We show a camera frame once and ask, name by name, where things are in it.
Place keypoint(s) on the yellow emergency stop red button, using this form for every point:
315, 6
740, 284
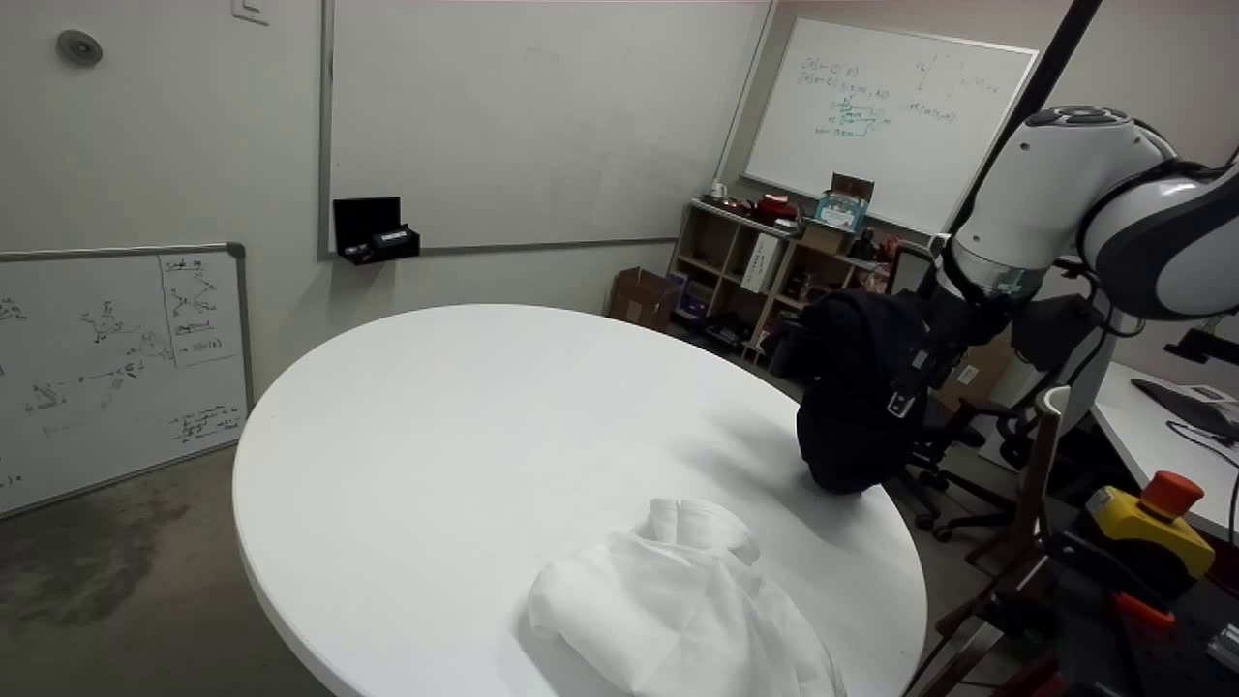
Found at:
1149, 523

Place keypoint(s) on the small whiteboard with scribbles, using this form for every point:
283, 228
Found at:
117, 373

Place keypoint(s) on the brown cardboard box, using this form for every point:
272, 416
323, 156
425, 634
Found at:
641, 294

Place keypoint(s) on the black office chair base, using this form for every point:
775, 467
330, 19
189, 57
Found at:
961, 498

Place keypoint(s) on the black keyboard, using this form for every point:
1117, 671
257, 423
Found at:
1193, 404

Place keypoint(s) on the black cloth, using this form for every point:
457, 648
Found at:
859, 390

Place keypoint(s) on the white cloth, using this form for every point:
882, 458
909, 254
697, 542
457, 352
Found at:
672, 604

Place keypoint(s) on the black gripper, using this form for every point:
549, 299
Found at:
970, 321

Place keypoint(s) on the round grey wall sensor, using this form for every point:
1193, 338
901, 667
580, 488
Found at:
81, 46

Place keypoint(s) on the blue and white box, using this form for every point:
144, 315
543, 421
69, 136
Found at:
842, 210

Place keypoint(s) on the whiteboard with green writing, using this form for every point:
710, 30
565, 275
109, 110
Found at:
892, 119

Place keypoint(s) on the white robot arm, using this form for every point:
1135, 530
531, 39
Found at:
1108, 208

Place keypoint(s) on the wooden shelf unit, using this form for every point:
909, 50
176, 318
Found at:
740, 275

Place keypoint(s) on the black marker holder box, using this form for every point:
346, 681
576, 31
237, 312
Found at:
374, 228

